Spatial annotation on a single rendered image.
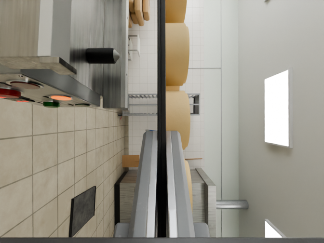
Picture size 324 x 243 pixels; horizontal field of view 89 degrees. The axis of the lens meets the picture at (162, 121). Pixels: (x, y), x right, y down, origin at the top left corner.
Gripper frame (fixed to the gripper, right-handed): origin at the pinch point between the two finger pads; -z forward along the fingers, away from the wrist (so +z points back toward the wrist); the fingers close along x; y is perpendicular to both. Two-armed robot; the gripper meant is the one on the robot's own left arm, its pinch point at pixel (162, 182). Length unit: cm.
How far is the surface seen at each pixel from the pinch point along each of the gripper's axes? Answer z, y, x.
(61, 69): -10.9, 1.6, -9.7
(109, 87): -34.9, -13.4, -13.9
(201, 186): -167, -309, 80
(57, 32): -12.7, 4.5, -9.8
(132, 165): -240, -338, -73
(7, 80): -14.6, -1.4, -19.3
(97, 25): -41.6, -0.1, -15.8
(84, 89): -25.4, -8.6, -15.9
